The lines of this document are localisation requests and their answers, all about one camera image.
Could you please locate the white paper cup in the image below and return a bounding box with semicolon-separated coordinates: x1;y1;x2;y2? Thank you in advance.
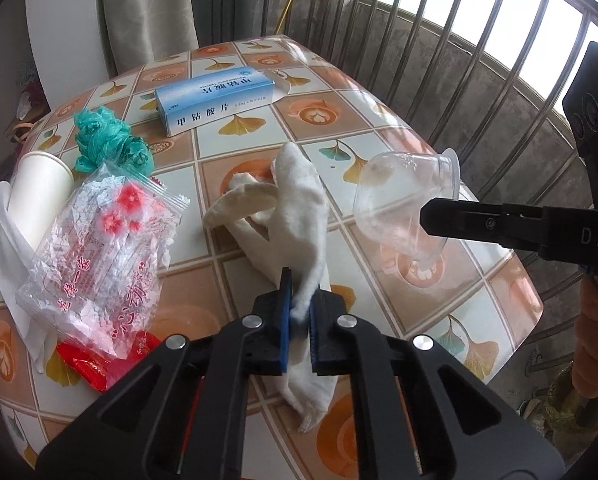
8;151;74;250

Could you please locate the cream green fleece sleeve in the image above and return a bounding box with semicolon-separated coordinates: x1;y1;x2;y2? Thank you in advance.
518;364;598;466

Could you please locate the clear floral plastic bag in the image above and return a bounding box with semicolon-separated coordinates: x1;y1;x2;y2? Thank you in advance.
16;162;189;359

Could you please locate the blue white medicine box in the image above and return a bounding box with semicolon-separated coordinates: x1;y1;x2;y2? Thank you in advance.
154;66;277;136

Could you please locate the clear plastic cup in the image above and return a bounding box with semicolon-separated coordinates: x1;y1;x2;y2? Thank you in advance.
353;148;460;270

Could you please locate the grey curtain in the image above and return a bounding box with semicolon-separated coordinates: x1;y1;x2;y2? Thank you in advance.
101;0;199;73

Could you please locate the metal balcony railing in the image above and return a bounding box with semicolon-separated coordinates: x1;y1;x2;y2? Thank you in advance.
257;0;598;311

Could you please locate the green crumpled plastic bag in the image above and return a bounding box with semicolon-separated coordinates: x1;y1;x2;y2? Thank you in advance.
73;106;154;177

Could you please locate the patterned vinyl tablecloth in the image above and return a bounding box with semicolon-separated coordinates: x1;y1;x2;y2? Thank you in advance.
0;34;545;480

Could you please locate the white tissue paper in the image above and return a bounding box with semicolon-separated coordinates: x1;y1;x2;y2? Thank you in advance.
0;181;47;373

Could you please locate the white cloth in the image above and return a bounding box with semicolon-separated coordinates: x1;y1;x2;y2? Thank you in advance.
203;142;337;432

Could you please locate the dark folded panel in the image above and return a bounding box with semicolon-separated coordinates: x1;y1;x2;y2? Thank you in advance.
188;0;260;47

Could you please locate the red snack wrapper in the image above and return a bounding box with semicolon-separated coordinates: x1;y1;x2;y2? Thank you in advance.
56;332;161;392

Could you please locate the right hand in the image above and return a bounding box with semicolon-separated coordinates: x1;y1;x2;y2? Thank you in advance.
571;275;598;399

